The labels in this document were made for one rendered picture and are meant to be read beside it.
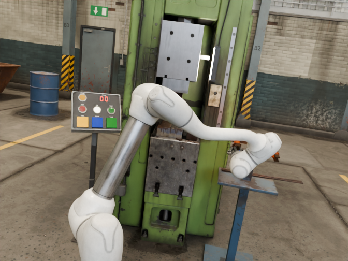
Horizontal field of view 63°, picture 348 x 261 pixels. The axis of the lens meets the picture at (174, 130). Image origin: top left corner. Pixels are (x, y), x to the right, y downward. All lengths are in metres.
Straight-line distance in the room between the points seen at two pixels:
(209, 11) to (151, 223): 1.74
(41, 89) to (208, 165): 4.77
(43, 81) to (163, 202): 4.70
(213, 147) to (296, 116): 6.10
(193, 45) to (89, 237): 1.48
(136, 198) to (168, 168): 0.51
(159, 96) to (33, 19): 8.94
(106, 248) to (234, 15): 1.82
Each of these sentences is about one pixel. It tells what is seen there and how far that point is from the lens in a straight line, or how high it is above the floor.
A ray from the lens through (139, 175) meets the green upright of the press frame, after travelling 2.50.
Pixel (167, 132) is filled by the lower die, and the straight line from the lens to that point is 2.21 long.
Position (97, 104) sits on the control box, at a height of 1.12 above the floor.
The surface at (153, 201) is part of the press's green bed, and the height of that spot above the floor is 0.38.
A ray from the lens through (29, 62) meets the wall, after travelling 9.98.
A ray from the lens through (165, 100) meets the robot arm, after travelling 1.10.
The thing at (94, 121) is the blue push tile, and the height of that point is 1.01.
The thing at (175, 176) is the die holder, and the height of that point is 0.62.
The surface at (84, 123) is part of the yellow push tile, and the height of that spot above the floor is 1.00.
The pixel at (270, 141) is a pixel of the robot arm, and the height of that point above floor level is 1.18.
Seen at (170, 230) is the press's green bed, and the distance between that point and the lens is 2.49.
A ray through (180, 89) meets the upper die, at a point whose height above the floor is 1.30.
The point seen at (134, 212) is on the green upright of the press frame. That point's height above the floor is 0.15.
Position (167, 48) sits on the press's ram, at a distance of 2.14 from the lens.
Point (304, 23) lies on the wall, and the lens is 8.32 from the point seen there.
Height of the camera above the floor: 1.50
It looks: 14 degrees down
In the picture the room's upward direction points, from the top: 7 degrees clockwise
